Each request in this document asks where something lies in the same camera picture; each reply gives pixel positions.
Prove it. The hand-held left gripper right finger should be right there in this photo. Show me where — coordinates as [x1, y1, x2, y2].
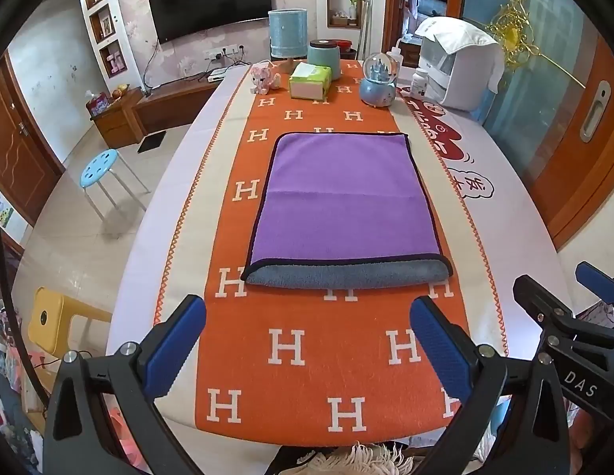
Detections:
[409, 295, 571, 475]

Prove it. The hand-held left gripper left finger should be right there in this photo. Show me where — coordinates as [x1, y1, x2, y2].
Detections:
[42, 294, 209, 475]

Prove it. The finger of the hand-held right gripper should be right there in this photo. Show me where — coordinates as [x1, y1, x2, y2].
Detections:
[513, 274, 614, 348]
[575, 260, 614, 308]

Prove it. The purple and grey towel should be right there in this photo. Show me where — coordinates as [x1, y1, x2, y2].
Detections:
[240, 131, 454, 291]

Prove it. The orange patterned blanket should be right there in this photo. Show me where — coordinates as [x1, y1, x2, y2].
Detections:
[156, 62, 508, 475]

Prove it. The yellow plastic stool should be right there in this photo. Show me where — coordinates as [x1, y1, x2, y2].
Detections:
[28, 285, 113, 358]

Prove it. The glass sliding door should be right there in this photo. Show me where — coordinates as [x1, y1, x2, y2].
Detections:
[458, 0, 614, 252]

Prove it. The blue round stool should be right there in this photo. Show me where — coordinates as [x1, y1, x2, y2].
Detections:
[80, 148, 152, 219]

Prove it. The black floor mat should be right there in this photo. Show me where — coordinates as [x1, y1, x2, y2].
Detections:
[137, 131, 168, 154]

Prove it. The white water dispenser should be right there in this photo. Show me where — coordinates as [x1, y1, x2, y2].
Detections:
[416, 49, 487, 112]

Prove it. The wooden television cabinet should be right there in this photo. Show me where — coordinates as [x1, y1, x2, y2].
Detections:
[86, 78, 224, 150]

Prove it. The white pill bottle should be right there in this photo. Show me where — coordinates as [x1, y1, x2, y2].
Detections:
[410, 66, 431, 99]

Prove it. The red tissue pack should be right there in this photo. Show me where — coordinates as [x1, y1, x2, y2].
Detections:
[86, 91, 112, 118]

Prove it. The gold hanging ornament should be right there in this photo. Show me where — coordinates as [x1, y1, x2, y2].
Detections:
[486, 0, 587, 88]

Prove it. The brown wooden door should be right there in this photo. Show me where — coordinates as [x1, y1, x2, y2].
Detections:
[0, 51, 65, 209]

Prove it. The blue snow globe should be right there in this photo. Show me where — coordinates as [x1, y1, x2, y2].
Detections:
[358, 53, 399, 109]

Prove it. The white appliance with cloth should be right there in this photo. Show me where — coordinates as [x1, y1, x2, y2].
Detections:
[416, 16, 507, 95]

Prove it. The white squeeze bottle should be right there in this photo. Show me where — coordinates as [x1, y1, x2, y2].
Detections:
[384, 38, 405, 81]

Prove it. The pink plush toy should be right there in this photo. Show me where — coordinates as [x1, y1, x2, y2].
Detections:
[250, 63, 283, 95]

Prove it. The green tissue box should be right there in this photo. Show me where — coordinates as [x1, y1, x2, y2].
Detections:
[288, 62, 333, 102]

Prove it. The teal round canister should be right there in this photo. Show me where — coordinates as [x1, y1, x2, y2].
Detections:
[307, 38, 343, 81]

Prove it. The blue shade table lamp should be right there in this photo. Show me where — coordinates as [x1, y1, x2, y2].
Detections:
[267, 8, 310, 74]

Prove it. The silver door handle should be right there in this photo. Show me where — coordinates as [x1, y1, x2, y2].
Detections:
[578, 80, 612, 142]

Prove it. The wall power socket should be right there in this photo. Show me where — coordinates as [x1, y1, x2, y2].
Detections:
[205, 44, 247, 61]

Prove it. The white wall shelf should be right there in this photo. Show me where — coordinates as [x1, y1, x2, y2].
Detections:
[76, 0, 128, 79]

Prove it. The black wall television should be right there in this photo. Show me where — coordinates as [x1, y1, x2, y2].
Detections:
[146, 0, 272, 45]

